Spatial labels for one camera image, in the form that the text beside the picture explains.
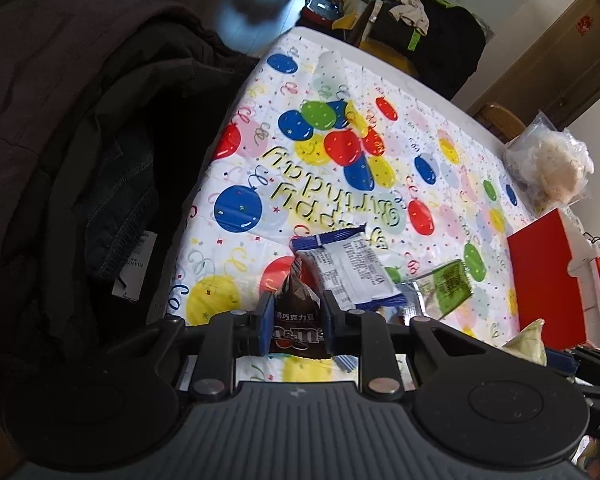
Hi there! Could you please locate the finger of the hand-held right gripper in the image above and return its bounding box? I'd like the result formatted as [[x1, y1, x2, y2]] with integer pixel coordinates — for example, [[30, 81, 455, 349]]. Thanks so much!
[[546, 347, 600, 386]]

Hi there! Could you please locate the clear plastic bag of bread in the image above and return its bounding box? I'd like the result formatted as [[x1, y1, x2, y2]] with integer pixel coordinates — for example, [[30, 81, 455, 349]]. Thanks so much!
[[504, 112, 595, 211]]

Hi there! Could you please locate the red and blue floor toy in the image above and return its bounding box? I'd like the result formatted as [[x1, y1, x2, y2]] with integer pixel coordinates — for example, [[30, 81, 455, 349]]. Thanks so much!
[[300, 0, 341, 26]]

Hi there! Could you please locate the beige cloth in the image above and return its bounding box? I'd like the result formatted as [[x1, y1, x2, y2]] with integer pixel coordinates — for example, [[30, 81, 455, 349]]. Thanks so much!
[[390, 0, 431, 36]]

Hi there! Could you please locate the wooden door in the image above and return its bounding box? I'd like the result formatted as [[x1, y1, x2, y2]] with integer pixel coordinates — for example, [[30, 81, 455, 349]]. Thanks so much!
[[465, 0, 600, 131]]

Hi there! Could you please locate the dark jacket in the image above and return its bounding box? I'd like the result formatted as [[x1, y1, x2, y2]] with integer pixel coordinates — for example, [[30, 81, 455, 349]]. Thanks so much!
[[0, 0, 261, 401]]

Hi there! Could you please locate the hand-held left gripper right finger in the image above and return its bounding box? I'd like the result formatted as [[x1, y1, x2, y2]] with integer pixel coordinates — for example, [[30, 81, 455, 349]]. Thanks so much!
[[320, 290, 456, 403]]

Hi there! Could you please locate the wooden chair with yellow cushion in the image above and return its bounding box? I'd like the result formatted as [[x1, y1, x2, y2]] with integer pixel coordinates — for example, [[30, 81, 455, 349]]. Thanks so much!
[[332, 0, 421, 73]]

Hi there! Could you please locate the brown chocolate candy packet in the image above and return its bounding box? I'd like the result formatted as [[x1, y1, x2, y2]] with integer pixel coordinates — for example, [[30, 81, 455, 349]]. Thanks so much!
[[272, 257, 333, 361]]

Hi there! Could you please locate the red cardboard box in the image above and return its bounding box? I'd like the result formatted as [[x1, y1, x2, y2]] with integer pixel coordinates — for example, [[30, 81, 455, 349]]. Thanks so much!
[[507, 208, 600, 351]]

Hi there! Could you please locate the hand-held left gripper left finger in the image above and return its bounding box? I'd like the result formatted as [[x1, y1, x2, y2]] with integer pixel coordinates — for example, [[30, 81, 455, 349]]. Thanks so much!
[[145, 292, 276, 403]]

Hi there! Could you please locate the black coat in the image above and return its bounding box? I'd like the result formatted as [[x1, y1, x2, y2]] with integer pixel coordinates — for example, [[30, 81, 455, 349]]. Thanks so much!
[[365, 0, 486, 101]]

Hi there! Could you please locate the green and silver snack packet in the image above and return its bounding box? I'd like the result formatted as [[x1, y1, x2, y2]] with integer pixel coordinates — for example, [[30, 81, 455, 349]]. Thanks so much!
[[397, 259, 475, 322]]

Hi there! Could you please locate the cream snack packet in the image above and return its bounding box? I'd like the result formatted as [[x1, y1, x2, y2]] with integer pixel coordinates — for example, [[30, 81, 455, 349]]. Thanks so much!
[[500, 320, 548, 366]]

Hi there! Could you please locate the blue and white snack packet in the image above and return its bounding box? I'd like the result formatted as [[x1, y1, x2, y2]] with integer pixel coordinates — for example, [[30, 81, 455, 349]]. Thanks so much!
[[290, 224, 408, 311]]

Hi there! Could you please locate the balloon print tablecloth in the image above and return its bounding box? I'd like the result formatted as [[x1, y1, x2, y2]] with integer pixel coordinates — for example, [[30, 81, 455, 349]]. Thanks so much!
[[165, 37, 581, 386]]

